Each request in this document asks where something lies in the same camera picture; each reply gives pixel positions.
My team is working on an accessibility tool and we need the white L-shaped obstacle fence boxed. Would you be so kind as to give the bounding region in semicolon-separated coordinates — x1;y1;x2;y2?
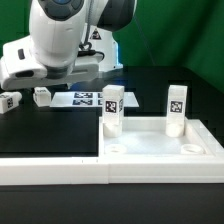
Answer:
0;153;224;186

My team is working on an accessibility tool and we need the white sheet with fiducial tags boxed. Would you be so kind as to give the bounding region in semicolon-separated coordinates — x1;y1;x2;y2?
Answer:
49;91;140;109

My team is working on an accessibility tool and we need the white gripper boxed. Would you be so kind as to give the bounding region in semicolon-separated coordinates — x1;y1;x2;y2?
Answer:
0;36;100;91

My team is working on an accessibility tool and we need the white square tabletop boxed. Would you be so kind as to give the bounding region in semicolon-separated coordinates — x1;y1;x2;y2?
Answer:
99;117;224;158

